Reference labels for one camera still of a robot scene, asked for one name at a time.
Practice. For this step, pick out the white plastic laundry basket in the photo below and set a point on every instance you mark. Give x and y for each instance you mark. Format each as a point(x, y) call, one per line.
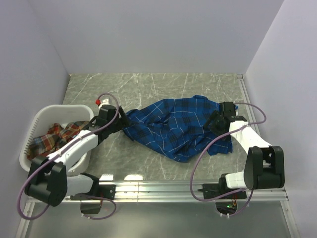
point(61, 114)

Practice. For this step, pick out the blue plaid long sleeve shirt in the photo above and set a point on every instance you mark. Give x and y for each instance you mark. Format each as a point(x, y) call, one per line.
point(175, 128)

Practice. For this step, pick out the red brown plaid shirt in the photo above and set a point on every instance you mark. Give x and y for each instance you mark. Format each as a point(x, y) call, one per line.
point(55, 138)

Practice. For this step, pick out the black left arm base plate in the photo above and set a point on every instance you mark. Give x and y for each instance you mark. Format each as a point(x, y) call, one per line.
point(103, 191)

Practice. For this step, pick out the aluminium mounting rail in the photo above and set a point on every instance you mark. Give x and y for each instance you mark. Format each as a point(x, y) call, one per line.
point(177, 191)

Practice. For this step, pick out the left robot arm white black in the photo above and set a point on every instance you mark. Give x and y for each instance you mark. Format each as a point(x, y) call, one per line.
point(48, 180)

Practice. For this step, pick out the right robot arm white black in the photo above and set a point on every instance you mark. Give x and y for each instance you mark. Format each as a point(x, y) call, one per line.
point(264, 167)

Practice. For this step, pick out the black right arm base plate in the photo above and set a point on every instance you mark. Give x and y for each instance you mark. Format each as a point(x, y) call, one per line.
point(211, 190)

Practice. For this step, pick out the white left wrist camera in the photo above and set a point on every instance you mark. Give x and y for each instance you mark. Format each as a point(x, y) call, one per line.
point(103, 102)

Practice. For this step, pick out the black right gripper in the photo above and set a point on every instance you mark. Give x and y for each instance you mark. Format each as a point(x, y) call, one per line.
point(215, 117)

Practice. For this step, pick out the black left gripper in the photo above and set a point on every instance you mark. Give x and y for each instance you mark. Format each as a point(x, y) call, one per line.
point(123, 121)

